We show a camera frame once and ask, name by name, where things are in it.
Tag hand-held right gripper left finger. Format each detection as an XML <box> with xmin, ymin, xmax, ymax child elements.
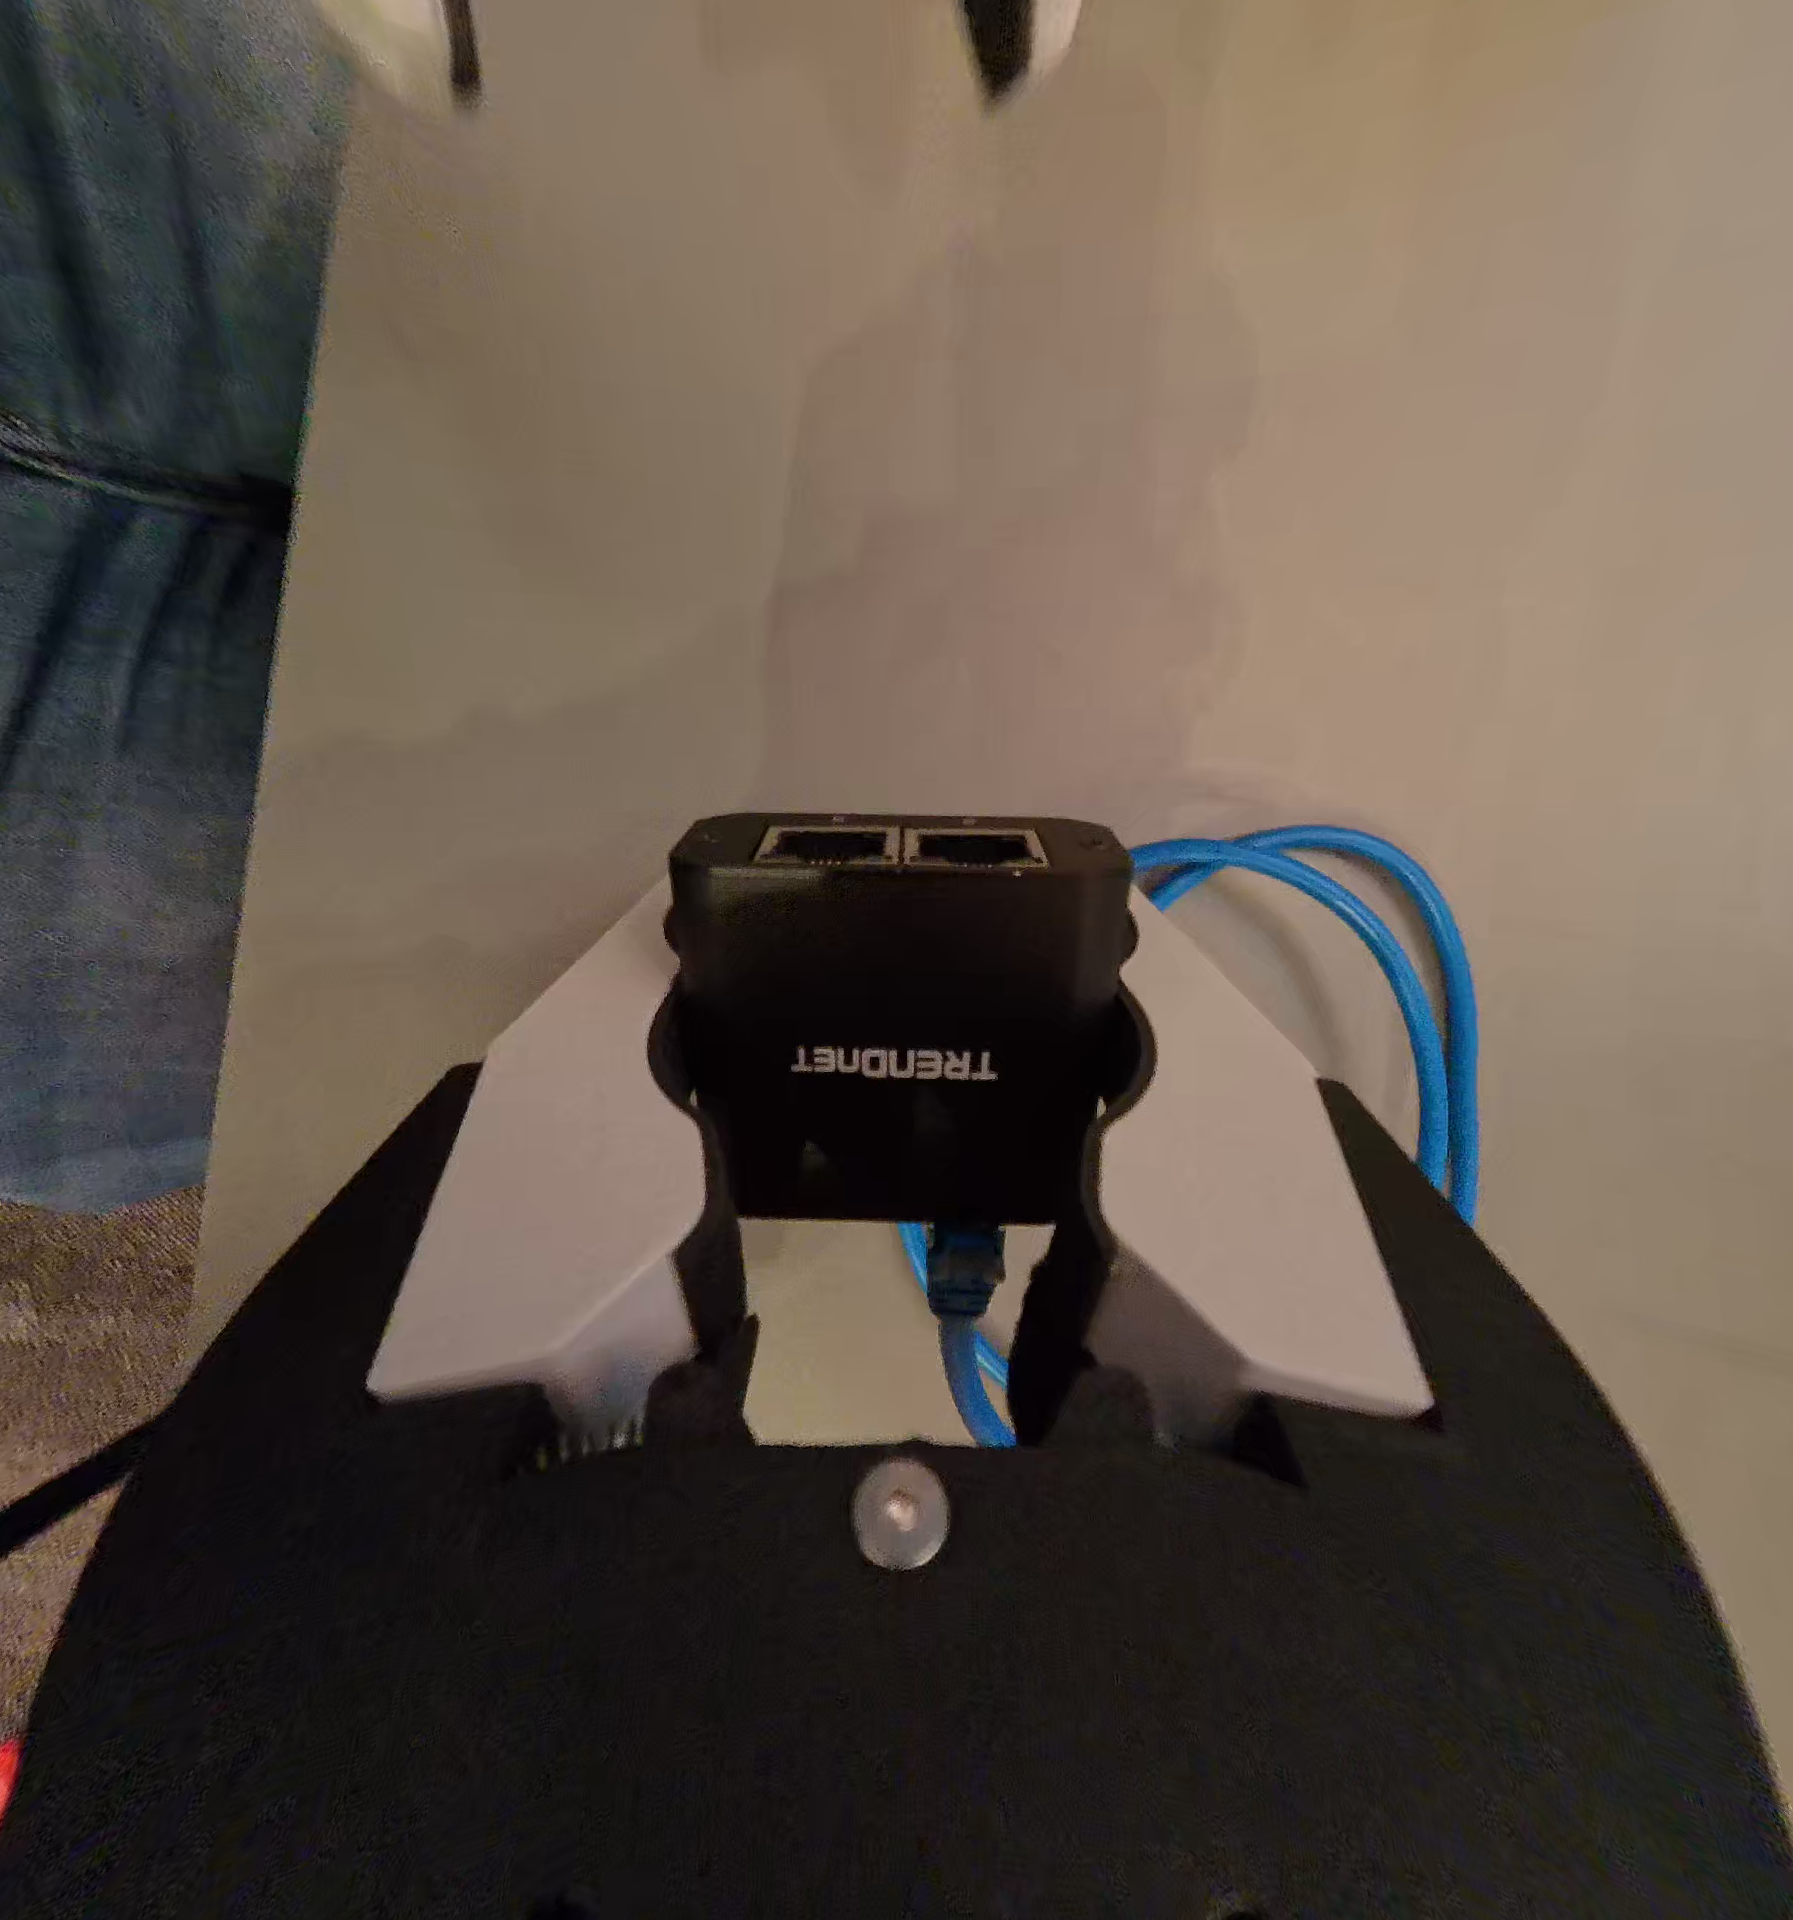
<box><xmin>368</xmin><ymin>886</ymin><xmax>761</xmax><ymax>1403</ymax></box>

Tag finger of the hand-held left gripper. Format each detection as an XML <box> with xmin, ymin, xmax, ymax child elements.
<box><xmin>310</xmin><ymin>0</ymin><xmax>486</xmax><ymax>114</ymax></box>
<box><xmin>961</xmin><ymin>0</ymin><xmax>1090</xmax><ymax>108</ymax></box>

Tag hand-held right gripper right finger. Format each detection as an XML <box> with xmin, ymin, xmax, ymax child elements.
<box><xmin>1017</xmin><ymin>908</ymin><xmax>1441</xmax><ymax>1447</ymax></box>

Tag blue ethernet cable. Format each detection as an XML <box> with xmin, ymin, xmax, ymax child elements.
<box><xmin>901</xmin><ymin>823</ymin><xmax>1484</xmax><ymax>1450</ymax></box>

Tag black network adapter box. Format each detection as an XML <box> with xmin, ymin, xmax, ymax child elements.
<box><xmin>665</xmin><ymin>815</ymin><xmax>1137</xmax><ymax>1219</ymax></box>

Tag person's blue jeans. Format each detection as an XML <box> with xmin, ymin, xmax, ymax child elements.
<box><xmin>0</xmin><ymin>0</ymin><xmax>349</xmax><ymax>1216</ymax></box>

